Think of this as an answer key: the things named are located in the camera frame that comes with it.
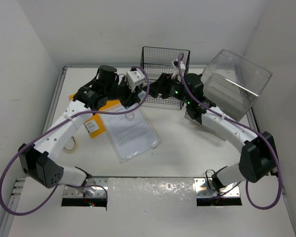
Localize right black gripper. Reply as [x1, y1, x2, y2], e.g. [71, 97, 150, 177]
[143, 73, 191, 105]

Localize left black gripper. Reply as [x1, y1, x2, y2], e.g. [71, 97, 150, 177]
[105, 76, 140, 108]

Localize clear plastic drawer organizer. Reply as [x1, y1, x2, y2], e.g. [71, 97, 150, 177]
[201, 49, 272, 121]

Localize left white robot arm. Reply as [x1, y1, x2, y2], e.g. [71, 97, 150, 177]
[19, 65, 146, 189]

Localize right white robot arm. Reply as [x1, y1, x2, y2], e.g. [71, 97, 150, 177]
[143, 73, 277, 192]

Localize clear document sleeve with paper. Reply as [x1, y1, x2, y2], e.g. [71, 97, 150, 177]
[100, 105, 161, 163]

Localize orange plastic folder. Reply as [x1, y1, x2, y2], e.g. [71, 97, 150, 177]
[68, 92, 114, 139]

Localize beige masking tape roll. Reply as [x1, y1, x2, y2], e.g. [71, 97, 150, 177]
[63, 137, 78, 153]

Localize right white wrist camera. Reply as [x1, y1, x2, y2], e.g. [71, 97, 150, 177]
[171, 60, 185, 79]

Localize black wire mesh basket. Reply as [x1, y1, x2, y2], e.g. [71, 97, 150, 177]
[140, 46, 190, 110]

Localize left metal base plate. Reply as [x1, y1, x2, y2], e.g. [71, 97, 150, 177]
[63, 176, 109, 199]

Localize metal base plate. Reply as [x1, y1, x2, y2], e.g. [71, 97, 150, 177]
[193, 177, 240, 199]
[63, 176, 109, 199]

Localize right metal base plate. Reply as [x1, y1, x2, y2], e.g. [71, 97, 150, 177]
[193, 177, 240, 199]

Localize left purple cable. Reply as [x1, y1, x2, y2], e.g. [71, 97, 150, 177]
[0, 66, 150, 216]

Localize purple cable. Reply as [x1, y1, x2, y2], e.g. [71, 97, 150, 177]
[0, 66, 150, 216]
[178, 52, 283, 210]

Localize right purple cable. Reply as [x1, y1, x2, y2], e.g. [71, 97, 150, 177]
[178, 52, 283, 210]

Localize aluminium table frame rail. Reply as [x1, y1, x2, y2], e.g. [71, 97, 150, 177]
[0, 65, 68, 237]

